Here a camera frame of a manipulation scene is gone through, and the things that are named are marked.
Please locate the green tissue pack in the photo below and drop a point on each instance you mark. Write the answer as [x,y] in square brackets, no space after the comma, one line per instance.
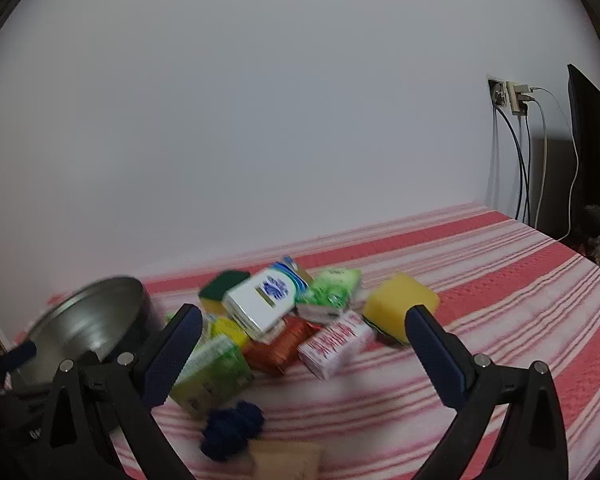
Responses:
[330,292]
[212,377]

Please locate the yellow packet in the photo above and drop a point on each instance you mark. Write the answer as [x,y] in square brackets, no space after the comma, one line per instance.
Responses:
[230,332]

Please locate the red and white striped blanket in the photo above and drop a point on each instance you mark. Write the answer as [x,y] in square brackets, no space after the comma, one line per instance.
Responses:
[505,285]

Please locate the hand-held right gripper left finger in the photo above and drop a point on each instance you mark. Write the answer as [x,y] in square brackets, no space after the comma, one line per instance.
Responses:
[172,360]

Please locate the yellow sponge green scouring pad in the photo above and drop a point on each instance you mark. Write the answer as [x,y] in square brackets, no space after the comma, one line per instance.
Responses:
[225,290]
[400,305]

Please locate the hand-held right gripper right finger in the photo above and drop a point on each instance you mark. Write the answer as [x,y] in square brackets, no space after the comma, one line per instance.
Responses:
[437,360]

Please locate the black monitor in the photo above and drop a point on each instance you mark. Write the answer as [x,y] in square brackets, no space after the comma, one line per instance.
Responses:
[595,160]

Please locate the red and white tissue pack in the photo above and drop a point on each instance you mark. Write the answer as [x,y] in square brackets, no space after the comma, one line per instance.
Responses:
[335,345]

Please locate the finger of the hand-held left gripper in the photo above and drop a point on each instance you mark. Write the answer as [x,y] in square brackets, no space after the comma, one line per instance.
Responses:
[19,355]

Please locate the white and blue tissue pack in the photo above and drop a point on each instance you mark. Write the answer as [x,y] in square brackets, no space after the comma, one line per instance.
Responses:
[265,300]

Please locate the dark blue yarn ball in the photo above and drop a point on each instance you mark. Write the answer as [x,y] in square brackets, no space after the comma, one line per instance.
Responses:
[232,427]

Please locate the wall socket with chargers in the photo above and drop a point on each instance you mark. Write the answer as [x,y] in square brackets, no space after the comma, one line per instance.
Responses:
[519,97]

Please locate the beige packet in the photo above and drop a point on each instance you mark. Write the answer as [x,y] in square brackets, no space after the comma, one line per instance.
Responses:
[285,460]

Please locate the red foil packet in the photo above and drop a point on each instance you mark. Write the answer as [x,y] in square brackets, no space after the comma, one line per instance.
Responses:
[277,350]

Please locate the round metal tin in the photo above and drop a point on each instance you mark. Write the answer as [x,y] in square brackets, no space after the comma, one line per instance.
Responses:
[80,325]

